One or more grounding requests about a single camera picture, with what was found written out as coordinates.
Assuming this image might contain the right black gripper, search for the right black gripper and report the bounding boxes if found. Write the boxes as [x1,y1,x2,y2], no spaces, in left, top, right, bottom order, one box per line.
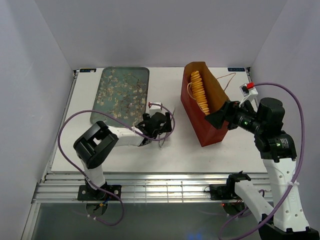
[204,98,264,135]

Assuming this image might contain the red paper bag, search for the red paper bag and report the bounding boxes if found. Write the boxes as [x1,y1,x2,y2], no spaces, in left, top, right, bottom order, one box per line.
[180,61,229,147]

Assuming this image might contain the metal serving tongs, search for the metal serving tongs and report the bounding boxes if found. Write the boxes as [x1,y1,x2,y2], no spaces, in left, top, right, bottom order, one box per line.
[158,108,176,149]

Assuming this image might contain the long orange baguette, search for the long orange baguette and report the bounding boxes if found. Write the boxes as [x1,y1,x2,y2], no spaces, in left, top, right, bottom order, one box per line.
[190,70,210,115]

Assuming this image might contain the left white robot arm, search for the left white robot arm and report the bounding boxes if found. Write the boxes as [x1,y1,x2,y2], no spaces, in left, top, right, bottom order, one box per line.
[73,112,172,200]

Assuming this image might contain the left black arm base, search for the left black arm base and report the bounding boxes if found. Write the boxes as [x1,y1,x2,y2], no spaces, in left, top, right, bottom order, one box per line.
[77,183,122,201]

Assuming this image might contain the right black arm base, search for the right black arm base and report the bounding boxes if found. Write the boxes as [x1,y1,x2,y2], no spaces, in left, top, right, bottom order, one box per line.
[203,184,241,200]

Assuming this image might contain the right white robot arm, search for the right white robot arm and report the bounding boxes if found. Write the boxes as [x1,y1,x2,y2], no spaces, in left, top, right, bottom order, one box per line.
[205,97,320,240]

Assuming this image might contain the floral metal tray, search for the floral metal tray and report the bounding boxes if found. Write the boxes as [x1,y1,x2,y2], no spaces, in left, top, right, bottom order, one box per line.
[90,67,150,127]

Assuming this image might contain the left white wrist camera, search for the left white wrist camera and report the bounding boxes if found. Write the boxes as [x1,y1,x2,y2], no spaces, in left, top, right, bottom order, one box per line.
[148,101,163,116]

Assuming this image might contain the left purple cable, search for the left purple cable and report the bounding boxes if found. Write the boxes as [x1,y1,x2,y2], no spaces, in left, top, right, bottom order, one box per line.
[57,101,176,226]

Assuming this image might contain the purple cable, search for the purple cable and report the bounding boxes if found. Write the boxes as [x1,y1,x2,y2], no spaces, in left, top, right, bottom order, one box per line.
[57,101,176,226]
[217,82,306,240]

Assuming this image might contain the aluminium frame rail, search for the aluminium frame rail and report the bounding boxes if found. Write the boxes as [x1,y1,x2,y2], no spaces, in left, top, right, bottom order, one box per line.
[31,172,278,205]

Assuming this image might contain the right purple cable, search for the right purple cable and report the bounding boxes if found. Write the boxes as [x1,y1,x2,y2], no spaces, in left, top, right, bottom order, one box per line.
[217,82,306,240]

